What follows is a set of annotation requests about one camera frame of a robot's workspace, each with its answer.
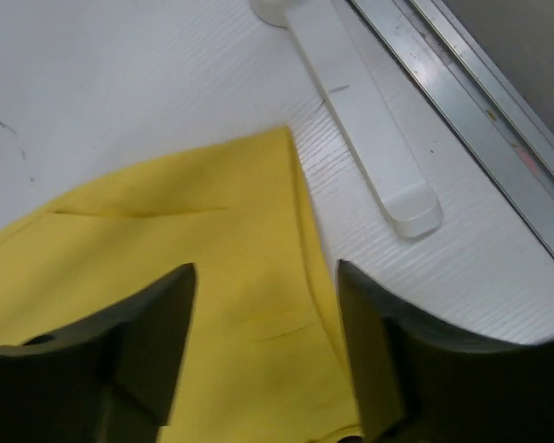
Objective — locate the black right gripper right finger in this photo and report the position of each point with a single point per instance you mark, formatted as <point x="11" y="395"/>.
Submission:
<point x="418" y="378"/>

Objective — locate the yellow trousers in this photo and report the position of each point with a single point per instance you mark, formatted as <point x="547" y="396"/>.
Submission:
<point x="265" y="360"/>

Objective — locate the white clothes rack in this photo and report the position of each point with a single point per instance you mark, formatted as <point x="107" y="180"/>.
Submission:
<point x="405" y="198"/>

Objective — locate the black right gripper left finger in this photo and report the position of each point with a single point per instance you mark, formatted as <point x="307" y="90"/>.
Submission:
<point x="108" y="377"/>

